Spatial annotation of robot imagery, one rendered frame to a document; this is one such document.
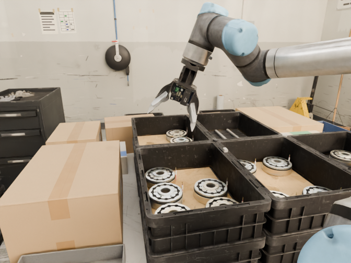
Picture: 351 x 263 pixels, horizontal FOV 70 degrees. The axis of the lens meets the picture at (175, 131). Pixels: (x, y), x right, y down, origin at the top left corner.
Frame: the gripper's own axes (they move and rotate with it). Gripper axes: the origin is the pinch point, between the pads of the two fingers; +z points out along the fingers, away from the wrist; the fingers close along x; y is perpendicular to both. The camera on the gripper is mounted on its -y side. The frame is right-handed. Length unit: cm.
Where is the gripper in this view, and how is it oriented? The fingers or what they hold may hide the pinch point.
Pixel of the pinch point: (170, 122)
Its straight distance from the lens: 79.3
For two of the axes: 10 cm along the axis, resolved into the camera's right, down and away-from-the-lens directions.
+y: -1.0, 3.2, -9.4
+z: -3.6, 8.7, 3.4
